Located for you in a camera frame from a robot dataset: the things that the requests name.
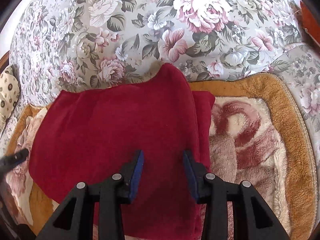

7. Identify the orange brown folded cloth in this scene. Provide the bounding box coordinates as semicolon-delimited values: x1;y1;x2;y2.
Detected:
300;1;320;47

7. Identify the cream dotted pillow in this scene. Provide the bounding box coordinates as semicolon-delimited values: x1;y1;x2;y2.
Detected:
0;66;20;133

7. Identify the dark red garment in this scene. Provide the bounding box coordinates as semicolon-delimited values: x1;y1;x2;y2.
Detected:
29;64;215;239

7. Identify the floral bed sheet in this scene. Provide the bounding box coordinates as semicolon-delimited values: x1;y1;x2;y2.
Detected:
1;0;319;152

